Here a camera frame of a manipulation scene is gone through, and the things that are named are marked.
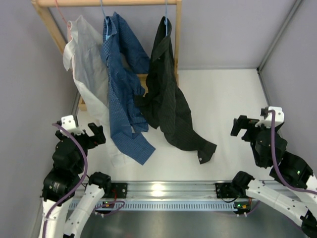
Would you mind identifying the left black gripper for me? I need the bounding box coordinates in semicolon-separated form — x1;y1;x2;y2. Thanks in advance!
56;122;106;174

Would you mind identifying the black pinstriped shirt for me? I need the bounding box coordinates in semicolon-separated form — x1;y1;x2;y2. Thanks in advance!
134;17;217;164

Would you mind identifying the light blue wire hanger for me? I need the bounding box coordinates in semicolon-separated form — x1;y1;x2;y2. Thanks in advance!
164;0;170;37

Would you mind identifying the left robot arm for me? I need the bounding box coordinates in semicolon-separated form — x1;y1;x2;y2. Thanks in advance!
39;122;112;238

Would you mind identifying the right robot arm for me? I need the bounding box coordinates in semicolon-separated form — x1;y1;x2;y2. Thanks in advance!
230;108;317;238

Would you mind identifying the blue checkered shirt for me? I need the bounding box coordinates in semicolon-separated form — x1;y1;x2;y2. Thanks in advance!
101;12;155;165

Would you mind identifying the white shirt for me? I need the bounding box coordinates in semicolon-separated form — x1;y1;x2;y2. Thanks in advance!
63;16;133;167

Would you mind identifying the blue hanger under blue shirt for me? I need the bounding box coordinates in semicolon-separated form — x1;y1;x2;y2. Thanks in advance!
100;0;110;41

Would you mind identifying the wooden clothes rack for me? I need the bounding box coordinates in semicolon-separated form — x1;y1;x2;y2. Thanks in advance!
31;0;183;112

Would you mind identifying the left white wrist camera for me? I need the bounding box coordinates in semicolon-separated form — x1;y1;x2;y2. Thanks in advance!
57;115;84;135

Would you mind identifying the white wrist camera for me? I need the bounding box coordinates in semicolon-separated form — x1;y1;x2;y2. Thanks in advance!
255;106;285;128
57;115;84;135

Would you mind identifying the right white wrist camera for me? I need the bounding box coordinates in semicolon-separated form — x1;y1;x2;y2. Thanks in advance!
255;106;285;128

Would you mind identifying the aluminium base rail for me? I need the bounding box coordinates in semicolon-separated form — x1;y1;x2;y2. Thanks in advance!
104;181;224;201

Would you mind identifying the slotted grey cable duct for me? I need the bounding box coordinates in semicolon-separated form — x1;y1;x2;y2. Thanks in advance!
93;200;250;211

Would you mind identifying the pink wire hanger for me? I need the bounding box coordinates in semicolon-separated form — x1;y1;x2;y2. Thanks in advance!
54;0;75;75

